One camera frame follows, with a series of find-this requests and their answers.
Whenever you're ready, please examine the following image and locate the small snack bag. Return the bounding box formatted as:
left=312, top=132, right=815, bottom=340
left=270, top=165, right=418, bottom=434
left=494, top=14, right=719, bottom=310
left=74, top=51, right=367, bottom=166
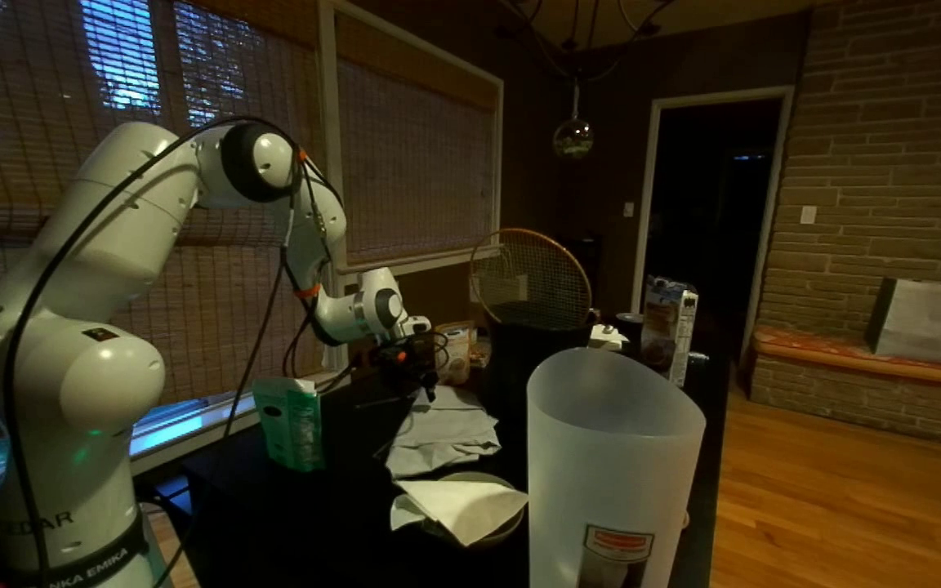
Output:
left=435, top=320, right=476, bottom=386

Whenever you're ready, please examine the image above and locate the small white object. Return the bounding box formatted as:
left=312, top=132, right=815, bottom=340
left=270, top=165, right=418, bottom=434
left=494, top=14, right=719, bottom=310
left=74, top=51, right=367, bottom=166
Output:
left=588, top=323, right=631, bottom=353

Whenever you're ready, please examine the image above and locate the white framed window with blind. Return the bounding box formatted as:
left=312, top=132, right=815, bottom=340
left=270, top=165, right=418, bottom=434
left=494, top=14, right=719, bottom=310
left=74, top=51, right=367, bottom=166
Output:
left=317, top=0, right=506, bottom=278

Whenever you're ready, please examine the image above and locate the white paper bag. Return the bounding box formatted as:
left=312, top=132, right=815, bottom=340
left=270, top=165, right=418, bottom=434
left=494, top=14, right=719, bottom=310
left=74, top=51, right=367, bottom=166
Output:
left=866, top=277, right=941, bottom=370

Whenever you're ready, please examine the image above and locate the brown and white carton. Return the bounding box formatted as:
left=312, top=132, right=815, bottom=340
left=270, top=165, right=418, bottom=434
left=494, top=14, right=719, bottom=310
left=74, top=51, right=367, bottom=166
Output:
left=640, top=275, right=699, bottom=388

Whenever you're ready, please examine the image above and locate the racket with wooden rim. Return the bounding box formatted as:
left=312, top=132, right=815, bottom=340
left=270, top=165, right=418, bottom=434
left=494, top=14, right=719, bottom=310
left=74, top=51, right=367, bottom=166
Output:
left=468, top=228, right=593, bottom=330

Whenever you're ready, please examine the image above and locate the hanging glass ball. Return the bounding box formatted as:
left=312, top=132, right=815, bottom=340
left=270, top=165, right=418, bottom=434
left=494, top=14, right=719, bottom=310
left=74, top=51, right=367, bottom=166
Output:
left=551, top=78, right=595, bottom=161

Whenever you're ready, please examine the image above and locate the white framed doorway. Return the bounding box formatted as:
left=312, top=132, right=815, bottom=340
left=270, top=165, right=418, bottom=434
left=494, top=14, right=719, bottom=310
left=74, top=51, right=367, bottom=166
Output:
left=631, top=85, right=796, bottom=360

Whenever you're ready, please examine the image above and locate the black bin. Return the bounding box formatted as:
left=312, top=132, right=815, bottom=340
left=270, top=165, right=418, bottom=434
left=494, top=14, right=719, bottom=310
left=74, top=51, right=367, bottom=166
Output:
left=483, top=309, right=604, bottom=425

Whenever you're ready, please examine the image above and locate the orange bench cushion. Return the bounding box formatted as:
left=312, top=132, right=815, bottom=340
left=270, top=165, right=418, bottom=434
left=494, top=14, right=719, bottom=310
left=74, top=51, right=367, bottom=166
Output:
left=751, top=326, right=941, bottom=393

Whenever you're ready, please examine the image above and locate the round plate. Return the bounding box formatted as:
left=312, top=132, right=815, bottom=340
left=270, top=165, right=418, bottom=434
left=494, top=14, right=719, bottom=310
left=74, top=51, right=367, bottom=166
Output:
left=426, top=471, right=527, bottom=550

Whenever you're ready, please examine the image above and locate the green and white carton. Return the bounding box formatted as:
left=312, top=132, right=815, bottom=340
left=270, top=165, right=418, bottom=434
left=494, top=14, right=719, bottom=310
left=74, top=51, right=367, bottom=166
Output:
left=252, top=376, right=327, bottom=474

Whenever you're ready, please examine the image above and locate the white cloth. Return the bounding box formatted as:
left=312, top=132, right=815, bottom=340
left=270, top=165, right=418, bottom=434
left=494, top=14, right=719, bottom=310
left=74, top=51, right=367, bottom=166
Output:
left=384, top=385, right=503, bottom=479

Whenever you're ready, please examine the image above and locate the white paper napkin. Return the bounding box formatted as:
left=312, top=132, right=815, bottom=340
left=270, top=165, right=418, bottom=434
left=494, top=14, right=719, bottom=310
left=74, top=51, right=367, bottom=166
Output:
left=390, top=479, right=529, bottom=547

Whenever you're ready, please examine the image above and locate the white translucent plastic bin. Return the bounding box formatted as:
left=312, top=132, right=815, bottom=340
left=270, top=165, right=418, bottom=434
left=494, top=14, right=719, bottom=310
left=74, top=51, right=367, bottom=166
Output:
left=527, top=347, right=707, bottom=588

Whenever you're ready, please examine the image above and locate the large window with bamboo blind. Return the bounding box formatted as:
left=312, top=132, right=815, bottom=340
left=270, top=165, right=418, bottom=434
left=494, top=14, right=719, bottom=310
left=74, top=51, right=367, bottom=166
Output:
left=0, top=0, right=326, bottom=425

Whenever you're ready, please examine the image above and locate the dark chandelier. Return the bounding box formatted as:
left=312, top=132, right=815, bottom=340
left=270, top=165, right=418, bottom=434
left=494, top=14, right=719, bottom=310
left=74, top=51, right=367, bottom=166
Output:
left=493, top=0, right=677, bottom=82

